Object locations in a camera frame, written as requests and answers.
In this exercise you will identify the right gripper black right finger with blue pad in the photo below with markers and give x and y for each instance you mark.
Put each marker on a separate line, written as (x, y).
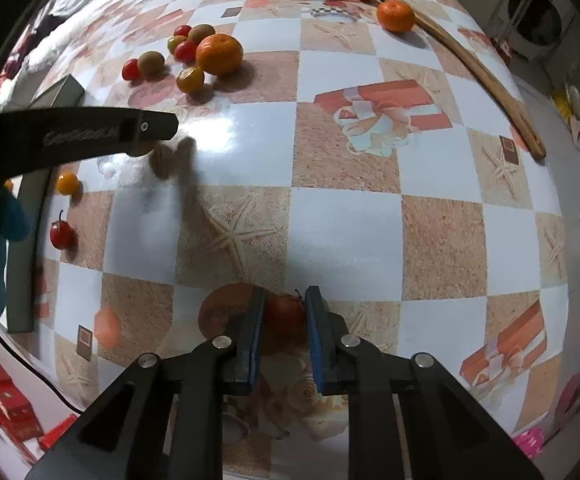
(344, 364)

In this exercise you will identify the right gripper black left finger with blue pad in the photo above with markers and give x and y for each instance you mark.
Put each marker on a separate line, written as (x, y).
(226, 365)

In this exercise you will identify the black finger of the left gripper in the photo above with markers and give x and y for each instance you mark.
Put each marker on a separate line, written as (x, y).
(41, 138)

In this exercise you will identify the red cherry tomato with stem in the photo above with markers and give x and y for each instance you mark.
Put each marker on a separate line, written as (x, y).
(284, 323)

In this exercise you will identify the yellow-brown cherry tomato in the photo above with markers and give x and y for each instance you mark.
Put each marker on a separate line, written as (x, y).
(190, 80)

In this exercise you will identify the orange cherry tomato in tray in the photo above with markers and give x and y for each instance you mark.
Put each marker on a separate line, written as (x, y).
(68, 183)

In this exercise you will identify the shallow grey cardboard tray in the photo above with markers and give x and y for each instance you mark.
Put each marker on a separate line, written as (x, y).
(20, 271)

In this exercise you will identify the red cherry tomato in tray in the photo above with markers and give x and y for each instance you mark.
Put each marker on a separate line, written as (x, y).
(62, 235)

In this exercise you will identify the red cherry tomato left cluster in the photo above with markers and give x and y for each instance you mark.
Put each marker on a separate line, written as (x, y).
(130, 70)

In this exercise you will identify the red cherry tomato cluster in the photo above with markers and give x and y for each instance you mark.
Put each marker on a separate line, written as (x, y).
(130, 70)
(182, 30)
(185, 52)

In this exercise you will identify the yellow-green cherry tomato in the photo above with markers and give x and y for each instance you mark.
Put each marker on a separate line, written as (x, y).
(174, 41)

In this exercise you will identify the red cherry tomato lower cluster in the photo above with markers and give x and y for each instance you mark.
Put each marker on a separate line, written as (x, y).
(185, 52)

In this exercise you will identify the red cherry tomato top cluster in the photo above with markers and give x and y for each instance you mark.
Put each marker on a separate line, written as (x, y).
(182, 30)

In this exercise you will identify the brown longan centre cluster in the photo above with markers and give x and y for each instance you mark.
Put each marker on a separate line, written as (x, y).
(200, 32)

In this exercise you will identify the large orange mandarin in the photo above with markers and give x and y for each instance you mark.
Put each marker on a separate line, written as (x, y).
(219, 55)

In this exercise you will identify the orange mandarin near table edge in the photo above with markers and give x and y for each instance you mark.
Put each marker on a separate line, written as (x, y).
(396, 16)

